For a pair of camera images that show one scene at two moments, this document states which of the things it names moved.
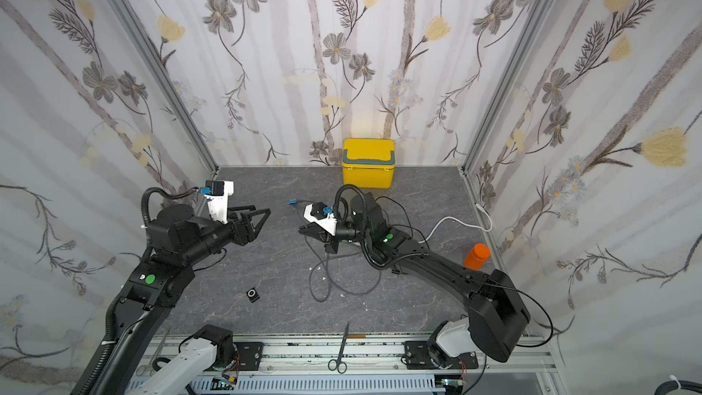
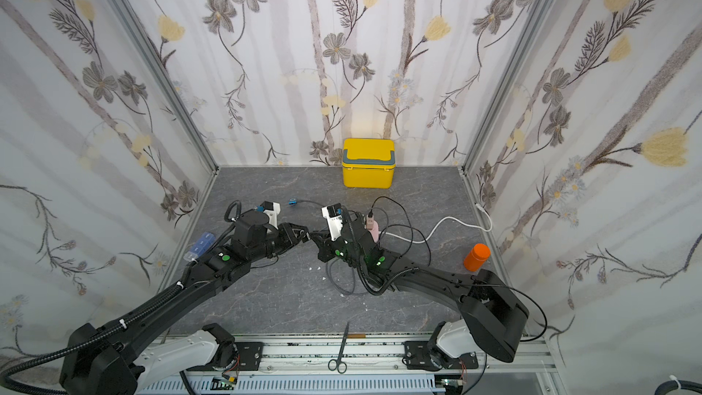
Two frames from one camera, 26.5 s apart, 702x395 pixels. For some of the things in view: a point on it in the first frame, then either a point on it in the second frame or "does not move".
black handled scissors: [335, 364] does not move
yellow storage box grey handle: [368, 163] does not move
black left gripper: [248, 233] -> [290, 233]
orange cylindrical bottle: [475, 258] does not move
